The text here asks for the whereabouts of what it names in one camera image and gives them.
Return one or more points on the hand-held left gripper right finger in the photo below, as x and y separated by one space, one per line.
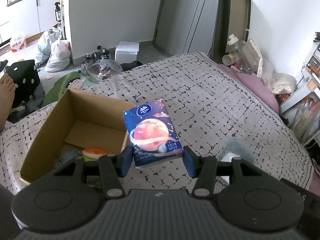
190 163

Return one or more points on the crumpled white bag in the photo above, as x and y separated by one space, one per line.
280 80

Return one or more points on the white kitchen cabinet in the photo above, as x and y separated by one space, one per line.
22 17

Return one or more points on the brown cardboard box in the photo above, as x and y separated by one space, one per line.
75 110

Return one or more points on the red and white snack bag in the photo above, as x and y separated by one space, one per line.
18 43

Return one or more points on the blue tissue pack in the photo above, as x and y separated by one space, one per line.
150 130

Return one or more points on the white desk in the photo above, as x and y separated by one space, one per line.
300 97

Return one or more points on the grey closet door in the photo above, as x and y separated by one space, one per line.
185 15

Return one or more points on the person's bare foot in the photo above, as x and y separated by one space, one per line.
6 97

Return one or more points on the pink pillow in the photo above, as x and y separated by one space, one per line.
252 85

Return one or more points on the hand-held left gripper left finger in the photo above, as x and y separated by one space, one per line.
124 163

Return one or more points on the clear drawer organizer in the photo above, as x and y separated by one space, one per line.
312 57

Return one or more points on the flat cardboard panel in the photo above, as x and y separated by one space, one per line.
235 12

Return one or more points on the light blue fluffy plush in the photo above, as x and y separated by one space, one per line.
237 147

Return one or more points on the white box appliance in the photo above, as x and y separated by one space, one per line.
126 52

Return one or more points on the black polka-dot cushion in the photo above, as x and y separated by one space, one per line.
23 82

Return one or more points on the blue-grey cloth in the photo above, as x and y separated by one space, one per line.
70 156

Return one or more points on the green cartoon mat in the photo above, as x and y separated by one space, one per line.
60 87

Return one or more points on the dark spray bottle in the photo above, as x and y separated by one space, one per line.
58 12

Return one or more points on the clear plastic jar white lid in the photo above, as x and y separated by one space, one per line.
236 45

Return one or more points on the black cloth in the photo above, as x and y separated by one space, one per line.
131 66

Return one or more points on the paper cup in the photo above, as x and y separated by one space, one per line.
228 59

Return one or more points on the crumpled clear plastic bag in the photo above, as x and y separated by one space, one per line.
252 55

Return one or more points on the grey-white plastic bag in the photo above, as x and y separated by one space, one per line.
47 45

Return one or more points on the orange toast plush toy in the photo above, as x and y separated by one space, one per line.
95 152

